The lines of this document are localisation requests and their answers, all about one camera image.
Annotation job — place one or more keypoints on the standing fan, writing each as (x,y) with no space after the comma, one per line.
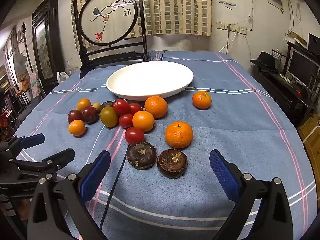
(20,63)

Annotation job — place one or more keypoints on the round embroidered table screen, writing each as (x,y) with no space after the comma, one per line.
(110,55)

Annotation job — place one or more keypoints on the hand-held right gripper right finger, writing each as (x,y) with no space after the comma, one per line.
(223,177)

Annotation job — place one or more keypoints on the orange mandarin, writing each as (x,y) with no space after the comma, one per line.
(179,134)
(143,121)
(156,106)
(201,99)

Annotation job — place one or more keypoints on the green tomato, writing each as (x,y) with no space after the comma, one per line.
(109,116)

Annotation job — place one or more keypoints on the dark brown water chestnut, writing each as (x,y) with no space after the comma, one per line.
(172,163)
(107,104)
(141,155)

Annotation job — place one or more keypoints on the computer monitor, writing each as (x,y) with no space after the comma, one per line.
(302,66)

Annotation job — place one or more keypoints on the white wall outlet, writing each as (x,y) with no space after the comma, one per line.
(243,31)
(235,28)
(220,24)

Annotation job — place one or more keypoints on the checked beige curtain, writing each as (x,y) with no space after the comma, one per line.
(175,10)

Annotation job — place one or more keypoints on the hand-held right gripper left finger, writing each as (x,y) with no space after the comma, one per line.
(96,175)

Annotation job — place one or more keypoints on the dark wood framed painting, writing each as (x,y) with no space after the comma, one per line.
(43,47)

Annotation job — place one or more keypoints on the black desk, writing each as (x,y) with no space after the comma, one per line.
(282,95)

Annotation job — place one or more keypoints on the black speaker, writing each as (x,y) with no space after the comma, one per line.
(314,43)

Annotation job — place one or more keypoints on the red cherry tomato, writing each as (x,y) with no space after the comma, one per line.
(121,106)
(135,108)
(125,120)
(134,135)

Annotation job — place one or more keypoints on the black hat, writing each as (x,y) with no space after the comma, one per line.
(265,60)

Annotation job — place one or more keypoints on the orange cherry tomato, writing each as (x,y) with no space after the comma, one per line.
(83,104)

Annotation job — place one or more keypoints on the small yellow-green tomato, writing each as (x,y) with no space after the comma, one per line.
(96,106)

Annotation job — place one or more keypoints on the dark purple cherry tomato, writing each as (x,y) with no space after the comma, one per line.
(90,114)
(74,116)

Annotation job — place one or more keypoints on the blue striped tablecloth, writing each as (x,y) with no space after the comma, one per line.
(225,130)

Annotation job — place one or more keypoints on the white plastic bag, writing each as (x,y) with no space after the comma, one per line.
(63,77)

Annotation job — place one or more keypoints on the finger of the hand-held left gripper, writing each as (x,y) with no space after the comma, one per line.
(61,156)
(32,140)

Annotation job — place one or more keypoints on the white round plate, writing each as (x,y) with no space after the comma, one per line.
(150,80)

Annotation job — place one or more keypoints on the small yellow-green fruit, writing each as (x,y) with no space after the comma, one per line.
(77,127)

